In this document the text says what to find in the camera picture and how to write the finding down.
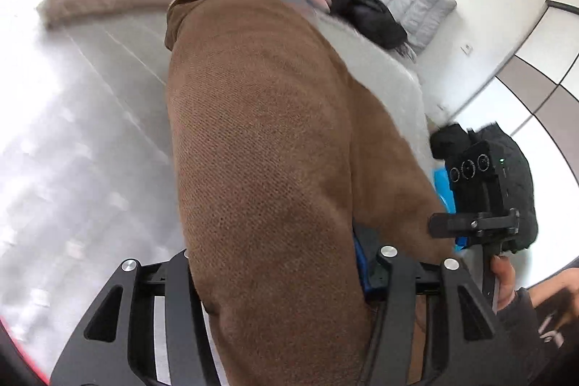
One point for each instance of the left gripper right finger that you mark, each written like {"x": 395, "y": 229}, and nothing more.
{"x": 464, "y": 341}

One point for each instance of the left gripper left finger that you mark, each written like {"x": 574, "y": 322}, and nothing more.
{"x": 113, "y": 344}

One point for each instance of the brown corduroy jacket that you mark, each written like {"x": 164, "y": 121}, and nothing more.
{"x": 278, "y": 151}

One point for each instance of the person's right hand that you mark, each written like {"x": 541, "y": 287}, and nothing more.
{"x": 504, "y": 272}

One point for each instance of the blue plastic stool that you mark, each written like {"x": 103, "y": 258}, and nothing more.
{"x": 443, "y": 189}

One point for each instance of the black padded jacket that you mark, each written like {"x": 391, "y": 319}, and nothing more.
{"x": 450, "y": 141}

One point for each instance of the grey white-gridded bed cover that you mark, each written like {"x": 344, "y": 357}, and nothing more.
{"x": 87, "y": 165}

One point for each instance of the black garment on bed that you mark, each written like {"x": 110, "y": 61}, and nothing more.
{"x": 373, "y": 20}

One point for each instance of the white wall socket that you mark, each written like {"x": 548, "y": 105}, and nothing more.
{"x": 466, "y": 49}

